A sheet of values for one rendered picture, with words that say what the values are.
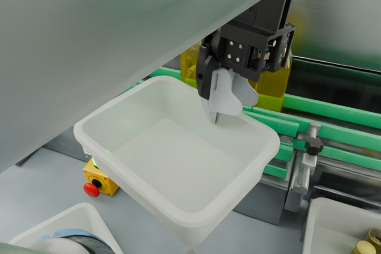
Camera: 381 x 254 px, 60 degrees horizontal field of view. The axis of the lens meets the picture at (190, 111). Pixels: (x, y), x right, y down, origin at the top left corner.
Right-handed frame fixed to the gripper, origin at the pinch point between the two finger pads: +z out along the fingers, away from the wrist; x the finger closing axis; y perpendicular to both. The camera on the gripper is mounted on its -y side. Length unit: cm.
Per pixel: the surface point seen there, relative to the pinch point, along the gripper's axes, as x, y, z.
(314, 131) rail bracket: 25.1, 8.7, 10.6
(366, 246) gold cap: 21.0, 25.4, 26.0
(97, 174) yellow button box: -0.9, -26.6, 29.2
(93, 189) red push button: -2.9, -25.2, 31.4
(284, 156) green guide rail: 17.0, 6.8, 13.4
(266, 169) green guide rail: 17.0, 4.3, 18.4
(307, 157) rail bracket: 15.8, 11.0, 10.4
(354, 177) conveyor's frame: 30.0, 18.2, 19.4
